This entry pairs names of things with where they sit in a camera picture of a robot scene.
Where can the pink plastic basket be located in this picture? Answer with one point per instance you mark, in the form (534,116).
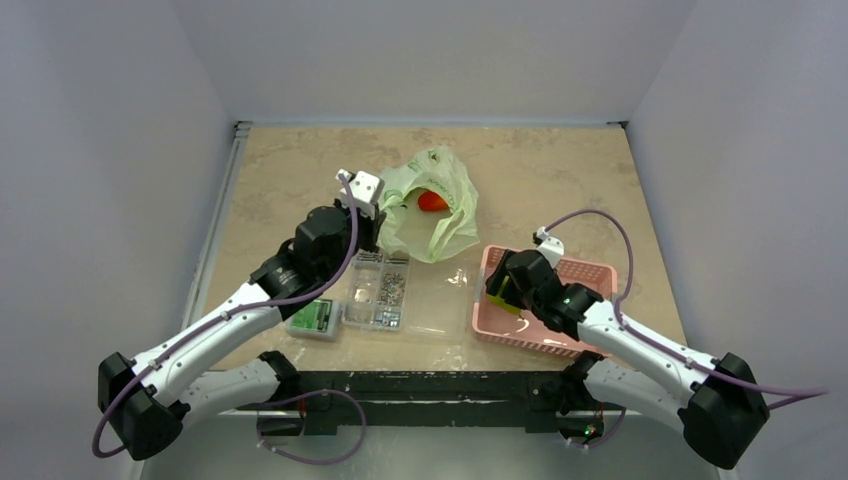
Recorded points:
(492,323)

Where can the light green plastic bag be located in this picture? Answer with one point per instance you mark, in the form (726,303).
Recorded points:
(423,236)

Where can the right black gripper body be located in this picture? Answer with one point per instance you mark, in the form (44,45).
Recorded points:
(497,286)

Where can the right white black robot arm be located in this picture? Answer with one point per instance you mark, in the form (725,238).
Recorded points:
(712,402)

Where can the aluminium front frame rail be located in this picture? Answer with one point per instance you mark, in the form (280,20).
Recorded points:
(572,389)

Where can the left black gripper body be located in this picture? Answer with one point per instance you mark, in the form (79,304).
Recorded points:
(335,262)

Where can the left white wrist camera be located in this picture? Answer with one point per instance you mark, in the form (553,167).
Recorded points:
(361,189)

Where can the yellow fake fruit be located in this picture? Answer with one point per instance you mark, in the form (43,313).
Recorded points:
(501,292)

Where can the orange fake fruit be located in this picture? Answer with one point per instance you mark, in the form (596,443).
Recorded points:
(431,202)

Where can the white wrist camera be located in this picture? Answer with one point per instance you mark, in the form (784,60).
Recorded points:
(361,189)
(549,246)

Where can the green white small box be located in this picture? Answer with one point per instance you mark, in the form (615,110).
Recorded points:
(319,320)

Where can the clear plastic screw organizer box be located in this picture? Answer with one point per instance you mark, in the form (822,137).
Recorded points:
(399,294)

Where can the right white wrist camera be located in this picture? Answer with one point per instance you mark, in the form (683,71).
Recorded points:
(549,246)

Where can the aluminium left frame rail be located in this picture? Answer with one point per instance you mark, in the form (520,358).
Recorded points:
(204,267)

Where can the aluminium frame rail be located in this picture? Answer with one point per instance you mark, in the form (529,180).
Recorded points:
(204,267)
(572,389)
(420,122)

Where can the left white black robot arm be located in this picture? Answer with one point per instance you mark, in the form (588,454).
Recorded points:
(148,400)

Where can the aluminium back frame rail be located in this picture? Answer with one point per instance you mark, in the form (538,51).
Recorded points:
(420,122)

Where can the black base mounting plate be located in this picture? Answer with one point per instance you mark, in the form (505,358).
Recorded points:
(346,410)

